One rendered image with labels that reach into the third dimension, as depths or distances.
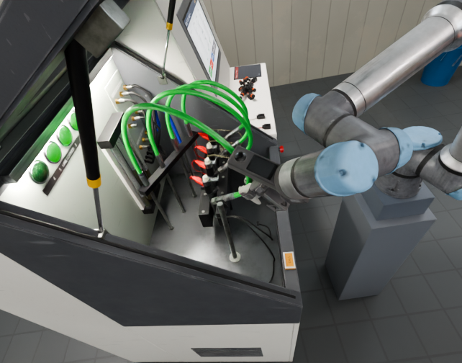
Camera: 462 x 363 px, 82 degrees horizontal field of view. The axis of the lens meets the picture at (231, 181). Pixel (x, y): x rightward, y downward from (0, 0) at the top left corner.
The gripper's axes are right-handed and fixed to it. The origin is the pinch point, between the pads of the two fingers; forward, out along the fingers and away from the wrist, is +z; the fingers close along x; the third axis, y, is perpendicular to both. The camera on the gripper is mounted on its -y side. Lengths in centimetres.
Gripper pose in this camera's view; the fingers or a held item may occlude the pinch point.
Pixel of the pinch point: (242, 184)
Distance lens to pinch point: 67.9
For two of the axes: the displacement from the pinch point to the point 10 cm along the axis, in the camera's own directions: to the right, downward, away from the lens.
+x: 5.3, -7.9, 3.1
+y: 7.6, 6.0, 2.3
